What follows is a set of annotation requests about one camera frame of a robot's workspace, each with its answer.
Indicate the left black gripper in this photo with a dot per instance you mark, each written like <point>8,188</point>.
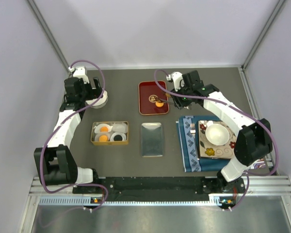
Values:
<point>93,92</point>

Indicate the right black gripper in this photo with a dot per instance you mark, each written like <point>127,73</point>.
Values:
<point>179,103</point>

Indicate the white scalloped dish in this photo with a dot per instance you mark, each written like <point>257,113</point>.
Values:
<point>98,102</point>

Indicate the orange cookie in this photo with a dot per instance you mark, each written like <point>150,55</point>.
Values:
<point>103,138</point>
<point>104,129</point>
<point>159,104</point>

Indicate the orange cookie top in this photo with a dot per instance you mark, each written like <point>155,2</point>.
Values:
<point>104,129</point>

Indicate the black sandwich cookie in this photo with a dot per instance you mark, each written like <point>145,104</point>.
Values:
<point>118,138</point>

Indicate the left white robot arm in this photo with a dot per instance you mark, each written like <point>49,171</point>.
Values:
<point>54,161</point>

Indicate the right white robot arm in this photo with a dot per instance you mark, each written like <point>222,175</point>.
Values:
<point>253,141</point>

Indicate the silver fork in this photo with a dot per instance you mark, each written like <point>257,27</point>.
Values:
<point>193,133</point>

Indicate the white paper cup top-left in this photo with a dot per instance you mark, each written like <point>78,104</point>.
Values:
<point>97,127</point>

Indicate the red lacquer tray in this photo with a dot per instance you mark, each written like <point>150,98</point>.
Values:
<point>148,94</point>

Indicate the white bowl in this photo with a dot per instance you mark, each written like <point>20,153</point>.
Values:
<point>217,134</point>

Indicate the white paper cup top-right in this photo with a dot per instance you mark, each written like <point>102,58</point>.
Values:
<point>121,127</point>

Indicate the white paper cup bottom-right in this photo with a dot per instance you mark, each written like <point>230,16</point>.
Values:
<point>119,133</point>

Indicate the silver tin lid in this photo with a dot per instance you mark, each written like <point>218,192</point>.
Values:
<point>152,139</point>

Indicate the floral square plate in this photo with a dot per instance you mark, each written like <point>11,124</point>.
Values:
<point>207,149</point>

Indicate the gold cookie tin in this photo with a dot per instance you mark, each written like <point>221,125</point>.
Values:
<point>109,142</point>

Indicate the blue patterned cloth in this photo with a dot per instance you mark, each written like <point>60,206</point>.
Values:
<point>190,162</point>

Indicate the colourful patterned cloth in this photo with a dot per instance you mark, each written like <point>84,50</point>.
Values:
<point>258,164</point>

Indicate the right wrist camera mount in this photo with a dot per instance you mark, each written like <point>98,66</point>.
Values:
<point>177,79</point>

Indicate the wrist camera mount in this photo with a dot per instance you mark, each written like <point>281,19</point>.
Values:
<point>177,79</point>
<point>79,72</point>

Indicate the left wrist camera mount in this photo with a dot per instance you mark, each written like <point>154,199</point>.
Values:
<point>79,72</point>

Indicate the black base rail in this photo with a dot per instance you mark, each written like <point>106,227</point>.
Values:
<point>168,188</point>

